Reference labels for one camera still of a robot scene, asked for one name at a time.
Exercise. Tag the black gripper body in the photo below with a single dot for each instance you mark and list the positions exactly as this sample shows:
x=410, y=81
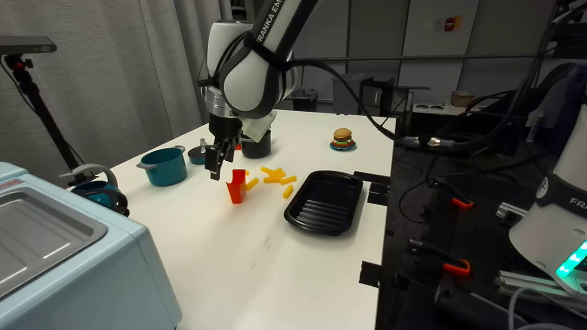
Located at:
x=224, y=129

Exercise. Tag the red toy fry packet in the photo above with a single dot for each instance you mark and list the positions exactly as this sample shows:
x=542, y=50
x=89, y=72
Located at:
x=235, y=193

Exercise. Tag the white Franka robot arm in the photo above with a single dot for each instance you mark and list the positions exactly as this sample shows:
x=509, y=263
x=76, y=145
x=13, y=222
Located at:
x=250, y=79

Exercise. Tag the small red toy food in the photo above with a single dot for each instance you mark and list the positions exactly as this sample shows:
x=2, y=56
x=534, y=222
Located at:
x=237, y=147

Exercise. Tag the teal pot lid grey knob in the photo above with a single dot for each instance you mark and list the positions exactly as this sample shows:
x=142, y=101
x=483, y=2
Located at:
x=195, y=156

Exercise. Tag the black toy pot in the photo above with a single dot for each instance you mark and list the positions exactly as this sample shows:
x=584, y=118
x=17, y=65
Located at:
x=257, y=151

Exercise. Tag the teal toy pot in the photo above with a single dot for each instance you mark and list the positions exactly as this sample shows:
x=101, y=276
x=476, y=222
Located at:
x=164, y=167

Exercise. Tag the small black box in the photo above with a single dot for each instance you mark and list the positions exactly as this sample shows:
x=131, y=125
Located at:
x=305, y=101

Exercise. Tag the black ridged plastic tray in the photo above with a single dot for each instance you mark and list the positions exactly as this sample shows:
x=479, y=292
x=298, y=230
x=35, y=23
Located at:
x=323, y=204

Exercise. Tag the small teal plate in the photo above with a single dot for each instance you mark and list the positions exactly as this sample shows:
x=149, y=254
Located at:
x=342, y=149

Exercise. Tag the toy burger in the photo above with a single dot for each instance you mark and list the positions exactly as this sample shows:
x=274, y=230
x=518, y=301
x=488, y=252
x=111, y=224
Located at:
x=343, y=136

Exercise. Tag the grey curtain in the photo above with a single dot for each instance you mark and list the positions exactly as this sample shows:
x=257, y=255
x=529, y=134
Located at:
x=122, y=74

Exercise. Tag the teal toy kettle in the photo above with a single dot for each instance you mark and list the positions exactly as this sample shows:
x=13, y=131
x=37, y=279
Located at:
x=98, y=195

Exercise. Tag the grey trash bin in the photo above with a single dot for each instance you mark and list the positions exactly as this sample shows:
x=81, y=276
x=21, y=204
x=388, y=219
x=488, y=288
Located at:
x=345, y=83

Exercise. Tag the light blue toy sink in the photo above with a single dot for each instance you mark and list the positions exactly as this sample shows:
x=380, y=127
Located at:
x=122, y=276

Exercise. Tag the black cart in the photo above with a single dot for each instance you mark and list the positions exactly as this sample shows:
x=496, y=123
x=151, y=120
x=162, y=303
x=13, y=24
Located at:
x=378, y=92

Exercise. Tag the black tripod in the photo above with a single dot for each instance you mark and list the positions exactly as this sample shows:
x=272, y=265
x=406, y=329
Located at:
x=43, y=112

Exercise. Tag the grey device on tripod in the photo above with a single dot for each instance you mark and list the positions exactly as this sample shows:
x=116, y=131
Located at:
x=24, y=45

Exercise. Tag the cardboard box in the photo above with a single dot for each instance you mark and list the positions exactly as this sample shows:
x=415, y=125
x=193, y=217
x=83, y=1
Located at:
x=461, y=100

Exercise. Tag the black office chair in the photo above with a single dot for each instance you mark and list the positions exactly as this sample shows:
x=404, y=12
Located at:
x=514, y=116

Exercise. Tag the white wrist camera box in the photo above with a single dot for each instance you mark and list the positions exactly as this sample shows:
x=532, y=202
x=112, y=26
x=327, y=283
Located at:
x=257, y=127

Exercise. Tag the black table edge bracket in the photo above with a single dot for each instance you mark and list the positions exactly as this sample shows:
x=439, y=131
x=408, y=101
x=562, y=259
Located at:
x=369, y=274
x=376, y=186

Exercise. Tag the grey horizontal wall rail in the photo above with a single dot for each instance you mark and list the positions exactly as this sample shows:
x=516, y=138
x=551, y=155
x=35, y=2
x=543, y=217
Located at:
x=428, y=59

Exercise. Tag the orange wall sign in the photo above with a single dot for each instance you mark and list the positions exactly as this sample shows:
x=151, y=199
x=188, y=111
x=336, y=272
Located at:
x=454, y=23

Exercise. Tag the aluminium frame rail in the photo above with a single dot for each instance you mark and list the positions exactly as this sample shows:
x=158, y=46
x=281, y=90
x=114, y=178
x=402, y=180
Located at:
x=520, y=283

